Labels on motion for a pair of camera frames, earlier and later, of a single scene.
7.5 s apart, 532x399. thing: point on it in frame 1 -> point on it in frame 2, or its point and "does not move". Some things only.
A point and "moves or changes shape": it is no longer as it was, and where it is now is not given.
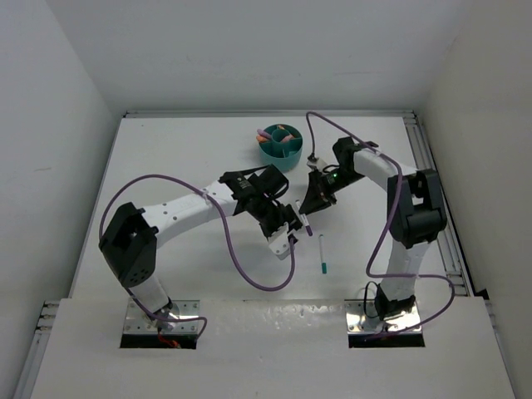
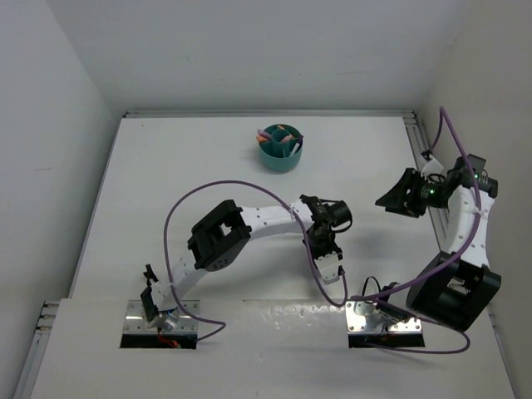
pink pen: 287,138 does not move
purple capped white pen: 304,219 moves or changes shape
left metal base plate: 139,321 does not move
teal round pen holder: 285,148 does not move
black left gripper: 288,216 -> 332,248
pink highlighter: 263,134 does not move
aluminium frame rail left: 32,366 does not move
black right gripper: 317,195 -> 399,200
